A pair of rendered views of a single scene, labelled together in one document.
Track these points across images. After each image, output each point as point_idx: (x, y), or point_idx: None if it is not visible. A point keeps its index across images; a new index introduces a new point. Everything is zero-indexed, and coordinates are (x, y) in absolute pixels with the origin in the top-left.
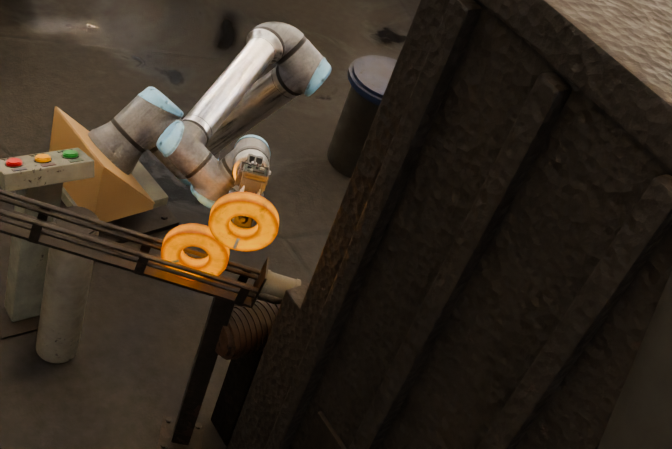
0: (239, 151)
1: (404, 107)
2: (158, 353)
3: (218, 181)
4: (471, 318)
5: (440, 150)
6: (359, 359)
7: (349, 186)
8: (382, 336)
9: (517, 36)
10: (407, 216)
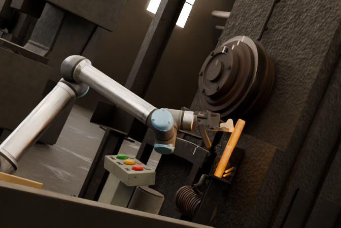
0: (181, 114)
1: (339, 46)
2: None
3: (175, 135)
4: None
5: None
6: (318, 151)
7: (314, 85)
8: (329, 134)
9: None
10: (340, 84)
